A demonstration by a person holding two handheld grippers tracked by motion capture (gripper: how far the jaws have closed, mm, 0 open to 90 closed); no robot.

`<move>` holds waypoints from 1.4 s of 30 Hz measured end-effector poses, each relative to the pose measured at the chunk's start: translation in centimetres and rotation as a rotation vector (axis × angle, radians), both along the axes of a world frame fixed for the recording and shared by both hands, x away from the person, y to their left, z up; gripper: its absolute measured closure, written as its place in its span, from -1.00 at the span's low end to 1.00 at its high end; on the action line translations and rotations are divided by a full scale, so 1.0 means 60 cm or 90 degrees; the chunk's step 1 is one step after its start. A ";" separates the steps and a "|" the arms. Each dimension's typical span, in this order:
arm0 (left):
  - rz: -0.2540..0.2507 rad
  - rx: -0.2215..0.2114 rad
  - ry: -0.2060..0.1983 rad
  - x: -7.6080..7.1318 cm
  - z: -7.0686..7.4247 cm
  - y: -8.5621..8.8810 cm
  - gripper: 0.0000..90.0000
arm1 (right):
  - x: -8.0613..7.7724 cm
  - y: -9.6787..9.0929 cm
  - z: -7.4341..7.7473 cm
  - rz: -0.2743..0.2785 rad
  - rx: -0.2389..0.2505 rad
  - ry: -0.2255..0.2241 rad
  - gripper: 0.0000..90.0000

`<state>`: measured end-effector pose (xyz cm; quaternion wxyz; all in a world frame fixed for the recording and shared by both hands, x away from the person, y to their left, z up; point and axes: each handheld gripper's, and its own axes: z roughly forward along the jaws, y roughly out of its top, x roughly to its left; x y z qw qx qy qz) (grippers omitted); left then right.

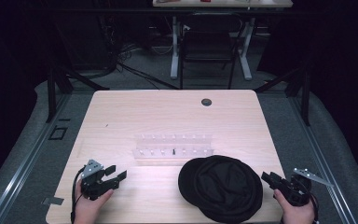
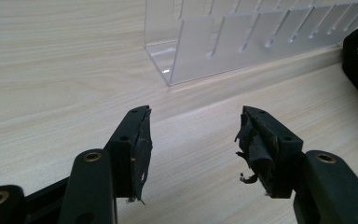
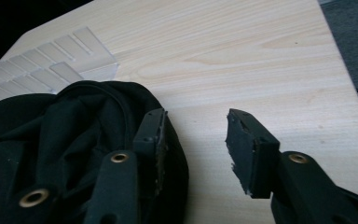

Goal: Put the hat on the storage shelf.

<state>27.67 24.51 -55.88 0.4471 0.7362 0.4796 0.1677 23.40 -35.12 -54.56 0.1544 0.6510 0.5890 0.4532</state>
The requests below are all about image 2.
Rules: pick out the clear acrylic slotted rack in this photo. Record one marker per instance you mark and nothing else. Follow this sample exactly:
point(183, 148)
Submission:
point(230, 46)

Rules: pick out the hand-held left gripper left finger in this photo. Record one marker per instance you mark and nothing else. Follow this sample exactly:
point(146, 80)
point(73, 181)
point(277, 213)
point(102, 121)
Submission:
point(127, 155)

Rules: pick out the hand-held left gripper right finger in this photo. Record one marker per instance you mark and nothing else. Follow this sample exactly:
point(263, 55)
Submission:
point(279, 149)

